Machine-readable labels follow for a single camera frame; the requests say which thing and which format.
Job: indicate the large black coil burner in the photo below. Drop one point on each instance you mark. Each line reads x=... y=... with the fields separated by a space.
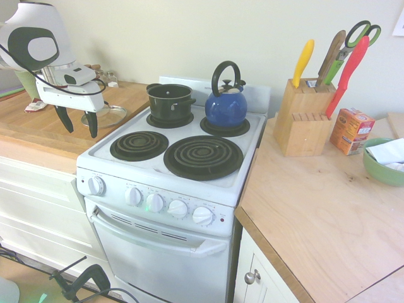
x=203 y=158

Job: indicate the black clamp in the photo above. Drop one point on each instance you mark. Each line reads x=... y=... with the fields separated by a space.
x=91 y=276

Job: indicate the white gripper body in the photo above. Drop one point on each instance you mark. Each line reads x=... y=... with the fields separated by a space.
x=69 y=98

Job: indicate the silver cabinet knob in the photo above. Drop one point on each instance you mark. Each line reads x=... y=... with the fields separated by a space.
x=251 y=277

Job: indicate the green ribbed utensil cup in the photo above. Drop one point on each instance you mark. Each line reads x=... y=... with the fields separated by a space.
x=28 y=83

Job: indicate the white paper napkin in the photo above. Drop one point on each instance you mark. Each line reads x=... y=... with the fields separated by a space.
x=388 y=151

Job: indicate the white cabinet with drawers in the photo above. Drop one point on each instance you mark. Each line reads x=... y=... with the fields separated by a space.
x=38 y=205

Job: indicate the red and white packet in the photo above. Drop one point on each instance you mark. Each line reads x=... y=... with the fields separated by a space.
x=33 y=107

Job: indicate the white rounded stand base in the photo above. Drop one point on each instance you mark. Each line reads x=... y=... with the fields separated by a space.
x=8 y=292

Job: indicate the glass pot lid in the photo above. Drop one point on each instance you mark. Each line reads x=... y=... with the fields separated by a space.
x=111 y=115

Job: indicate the green ceramic bowl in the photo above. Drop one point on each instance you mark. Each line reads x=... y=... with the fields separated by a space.
x=378 y=175

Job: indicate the orange baking soda box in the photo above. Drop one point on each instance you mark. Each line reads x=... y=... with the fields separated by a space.
x=352 y=131

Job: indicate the purple and green mats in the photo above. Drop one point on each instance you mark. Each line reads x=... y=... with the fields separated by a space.
x=11 y=92

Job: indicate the wooden knife block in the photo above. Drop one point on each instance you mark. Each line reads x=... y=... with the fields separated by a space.
x=300 y=126

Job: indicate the light wooden board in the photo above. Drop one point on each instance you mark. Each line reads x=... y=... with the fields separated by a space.
x=397 y=124

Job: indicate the white stove knob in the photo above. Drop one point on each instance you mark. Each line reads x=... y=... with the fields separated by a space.
x=133 y=197
x=176 y=209
x=154 y=203
x=95 y=186
x=202 y=216

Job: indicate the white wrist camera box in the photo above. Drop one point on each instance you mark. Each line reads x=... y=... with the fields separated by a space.
x=79 y=75

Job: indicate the small black coil burner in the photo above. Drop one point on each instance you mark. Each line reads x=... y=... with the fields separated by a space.
x=244 y=127
x=151 y=121
x=139 y=146

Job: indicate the white cabinet with knob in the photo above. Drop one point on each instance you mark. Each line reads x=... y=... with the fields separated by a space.
x=262 y=271

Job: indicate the red knife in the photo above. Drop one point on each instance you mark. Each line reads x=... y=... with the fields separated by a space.
x=350 y=71

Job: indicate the green and black scissors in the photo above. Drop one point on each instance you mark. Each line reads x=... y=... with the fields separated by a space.
x=355 y=36

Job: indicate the clear glass shaker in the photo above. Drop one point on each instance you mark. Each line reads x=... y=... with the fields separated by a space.
x=101 y=75
x=112 y=80

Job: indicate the white paper sheet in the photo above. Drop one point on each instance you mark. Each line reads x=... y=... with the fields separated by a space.
x=399 y=25

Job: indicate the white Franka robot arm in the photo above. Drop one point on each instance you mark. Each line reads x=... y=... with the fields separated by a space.
x=47 y=25

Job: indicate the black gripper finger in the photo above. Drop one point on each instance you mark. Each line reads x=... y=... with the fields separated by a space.
x=92 y=124
x=66 y=120

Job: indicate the white electric stove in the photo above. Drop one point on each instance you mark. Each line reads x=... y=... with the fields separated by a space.
x=158 y=252

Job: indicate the black cooking pot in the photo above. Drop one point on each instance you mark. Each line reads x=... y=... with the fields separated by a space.
x=170 y=105

